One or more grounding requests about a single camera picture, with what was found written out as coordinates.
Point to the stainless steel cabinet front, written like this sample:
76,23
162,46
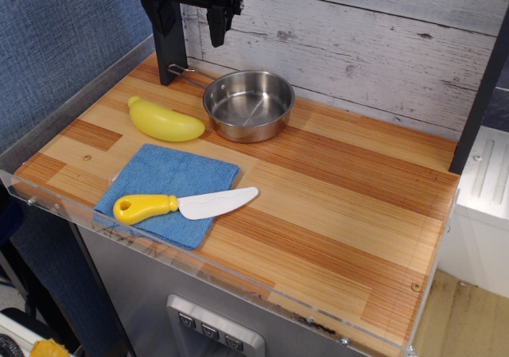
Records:
138,285

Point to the right black post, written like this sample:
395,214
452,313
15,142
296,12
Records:
481,102

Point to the blue microfiber cloth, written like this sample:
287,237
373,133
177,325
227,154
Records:
163,171

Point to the silver toy dispenser panel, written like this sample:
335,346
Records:
195,327

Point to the white ribbed appliance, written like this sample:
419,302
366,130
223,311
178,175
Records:
475,246

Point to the clear acrylic guard rail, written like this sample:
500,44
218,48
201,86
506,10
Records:
348,255

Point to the stainless steel pot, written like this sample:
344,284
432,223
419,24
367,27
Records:
243,106

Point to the black post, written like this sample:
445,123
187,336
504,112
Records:
170,49
481,102

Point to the yellow toy banana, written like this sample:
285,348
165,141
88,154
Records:
162,123

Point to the left black post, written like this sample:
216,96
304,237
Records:
170,49

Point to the yellow handled white toy knife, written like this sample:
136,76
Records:
134,209

